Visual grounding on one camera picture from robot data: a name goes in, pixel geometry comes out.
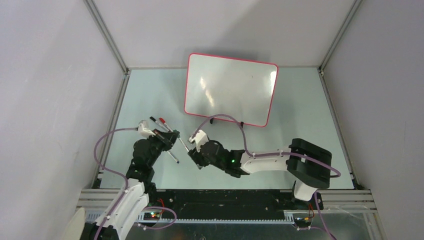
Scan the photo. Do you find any blue whiteboard marker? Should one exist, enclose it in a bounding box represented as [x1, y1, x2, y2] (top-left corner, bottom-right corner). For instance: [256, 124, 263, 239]
[167, 150, 180, 164]

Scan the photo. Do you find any red whiteboard marker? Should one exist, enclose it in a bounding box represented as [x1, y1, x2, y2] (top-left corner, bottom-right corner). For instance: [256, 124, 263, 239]
[159, 117, 173, 132]

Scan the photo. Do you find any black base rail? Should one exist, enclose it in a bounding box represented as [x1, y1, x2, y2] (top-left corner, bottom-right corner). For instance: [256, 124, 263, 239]
[147, 189, 324, 221]

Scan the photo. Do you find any aluminium frame front rail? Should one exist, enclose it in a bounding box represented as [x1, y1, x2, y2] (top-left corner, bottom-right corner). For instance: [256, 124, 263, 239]
[76, 188, 378, 214]

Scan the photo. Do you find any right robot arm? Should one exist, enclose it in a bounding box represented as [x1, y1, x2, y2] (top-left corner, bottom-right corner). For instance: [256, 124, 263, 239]
[188, 138, 332, 209]

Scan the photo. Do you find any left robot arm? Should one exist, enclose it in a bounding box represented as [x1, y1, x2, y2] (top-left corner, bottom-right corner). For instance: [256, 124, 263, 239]
[80, 129, 180, 240]

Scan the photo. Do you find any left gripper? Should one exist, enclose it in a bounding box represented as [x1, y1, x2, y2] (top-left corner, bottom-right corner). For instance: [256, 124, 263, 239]
[147, 128, 179, 167]

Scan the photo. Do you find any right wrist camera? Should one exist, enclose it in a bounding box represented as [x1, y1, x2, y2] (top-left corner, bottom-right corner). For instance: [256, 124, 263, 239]
[188, 129, 209, 152]

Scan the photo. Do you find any black whiteboard marker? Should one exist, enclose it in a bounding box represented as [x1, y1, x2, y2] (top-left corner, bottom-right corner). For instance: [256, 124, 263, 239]
[149, 116, 168, 132]

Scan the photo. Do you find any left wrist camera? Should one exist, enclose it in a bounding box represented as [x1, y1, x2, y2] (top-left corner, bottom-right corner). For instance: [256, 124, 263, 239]
[137, 120, 156, 138]

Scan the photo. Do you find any pink framed whiteboard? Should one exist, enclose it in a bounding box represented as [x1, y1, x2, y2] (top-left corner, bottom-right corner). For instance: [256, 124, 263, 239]
[183, 53, 279, 128]

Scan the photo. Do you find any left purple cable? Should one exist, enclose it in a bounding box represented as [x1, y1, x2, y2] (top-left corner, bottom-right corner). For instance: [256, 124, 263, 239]
[93, 127, 178, 240]

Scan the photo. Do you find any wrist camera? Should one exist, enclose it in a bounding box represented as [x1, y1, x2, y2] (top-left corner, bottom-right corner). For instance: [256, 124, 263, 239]
[137, 120, 156, 138]
[188, 129, 209, 152]

